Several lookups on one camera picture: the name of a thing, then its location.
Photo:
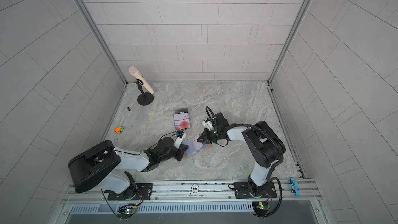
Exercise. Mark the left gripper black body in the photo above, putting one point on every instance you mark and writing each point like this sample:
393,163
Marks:
174,154

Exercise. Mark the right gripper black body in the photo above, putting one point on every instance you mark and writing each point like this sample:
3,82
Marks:
216,135

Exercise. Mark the pink leather card wallet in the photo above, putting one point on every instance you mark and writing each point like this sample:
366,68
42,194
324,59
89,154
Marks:
190,152

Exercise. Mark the clear acrylic card holder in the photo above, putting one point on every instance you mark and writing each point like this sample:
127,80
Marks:
181,119

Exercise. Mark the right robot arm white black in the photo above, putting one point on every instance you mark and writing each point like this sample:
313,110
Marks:
265,146

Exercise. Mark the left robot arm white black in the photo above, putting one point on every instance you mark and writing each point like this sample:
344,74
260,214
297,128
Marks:
106,166

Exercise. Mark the white card red circle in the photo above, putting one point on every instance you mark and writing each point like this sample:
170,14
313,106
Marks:
182,124

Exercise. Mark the pink floral VIP card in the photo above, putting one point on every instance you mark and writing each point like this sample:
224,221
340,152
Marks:
182,117

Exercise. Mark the black VIP card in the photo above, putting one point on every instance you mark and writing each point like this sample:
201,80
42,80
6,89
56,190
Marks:
181,111

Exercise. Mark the orange green toy car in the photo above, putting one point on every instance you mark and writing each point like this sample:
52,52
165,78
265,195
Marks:
119,129

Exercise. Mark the black microphone stand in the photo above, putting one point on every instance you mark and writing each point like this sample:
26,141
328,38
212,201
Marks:
145,98

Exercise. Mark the white ventilation grille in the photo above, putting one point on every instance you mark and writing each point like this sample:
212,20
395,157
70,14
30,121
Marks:
167,207

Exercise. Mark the left circuit board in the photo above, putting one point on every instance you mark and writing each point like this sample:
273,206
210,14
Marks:
128,210

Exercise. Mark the circuit board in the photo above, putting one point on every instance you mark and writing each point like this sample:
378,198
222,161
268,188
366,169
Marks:
128,210
261,209

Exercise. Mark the beige microphone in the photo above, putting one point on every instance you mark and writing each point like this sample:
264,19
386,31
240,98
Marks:
135,72

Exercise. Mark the right circuit board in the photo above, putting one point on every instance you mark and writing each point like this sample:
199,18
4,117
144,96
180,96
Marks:
261,209

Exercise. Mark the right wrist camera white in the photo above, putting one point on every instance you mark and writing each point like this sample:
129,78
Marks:
207,123

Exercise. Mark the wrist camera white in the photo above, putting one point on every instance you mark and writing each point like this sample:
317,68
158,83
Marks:
207,123
180,135

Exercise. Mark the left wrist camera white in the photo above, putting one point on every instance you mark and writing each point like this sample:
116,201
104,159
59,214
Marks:
180,135

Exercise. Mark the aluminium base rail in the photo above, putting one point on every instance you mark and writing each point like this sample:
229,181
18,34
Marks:
191,191

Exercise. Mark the blue clip on rail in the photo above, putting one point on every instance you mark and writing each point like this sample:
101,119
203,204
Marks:
294,187

